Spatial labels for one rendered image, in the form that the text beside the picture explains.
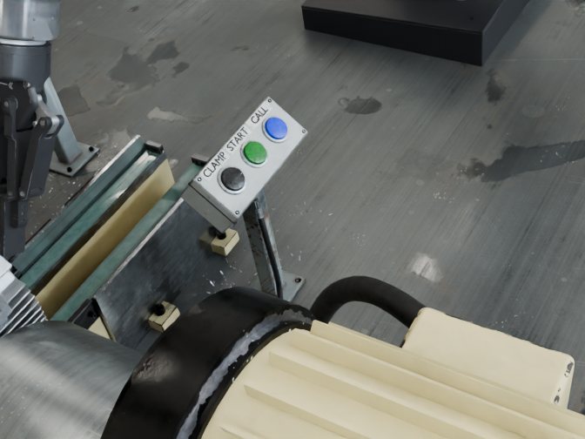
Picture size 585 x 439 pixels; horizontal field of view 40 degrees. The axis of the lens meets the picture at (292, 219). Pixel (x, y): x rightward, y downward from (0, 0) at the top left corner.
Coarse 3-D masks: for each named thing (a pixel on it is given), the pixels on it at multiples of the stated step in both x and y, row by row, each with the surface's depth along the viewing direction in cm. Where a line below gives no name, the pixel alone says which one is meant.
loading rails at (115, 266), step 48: (144, 144) 126; (96, 192) 120; (144, 192) 124; (48, 240) 114; (96, 240) 117; (144, 240) 109; (192, 240) 119; (48, 288) 111; (96, 288) 107; (144, 288) 112; (144, 336) 115
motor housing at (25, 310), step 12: (12, 276) 91; (0, 288) 90; (12, 288) 90; (24, 288) 91; (12, 300) 90; (24, 300) 91; (36, 300) 92; (12, 312) 90; (24, 312) 91; (36, 312) 92; (12, 324) 90; (24, 324) 91; (0, 336) 89
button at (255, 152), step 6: (246, 144) 98; (252, 144) 98; (258, 144) 98; (246, 150) 97; (252, 150) 98; (258, 150) 98; (264, 150) 98; (246, 156) 97; (252, 156) 97; (258, 156) 98; (264, 156) 98; (252, 162) 97; (258, 162) 98
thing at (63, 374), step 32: (0, 352) 69; (32, 352) 69; (64, 352) 70; (96, 352) 71; (128, 352) 73; (0, 384) 66; (32, 384) 66; (64, 384) 66; (96, 384) 66; (0, 416) 64; (32, 416) 64; (64, 416) 63; (96, 416) 63
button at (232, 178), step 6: (228, 168) 95; (234, 168) 96; (222, 174) 95; (228, 174) 95; (234, 174) 95; (240, 174) 96; (222, 180) 94; (228, 180) 94; (234, 180) 95; (240, 180) 95; (228, 186) 94; (234, 186) 95; (240, 186) 95
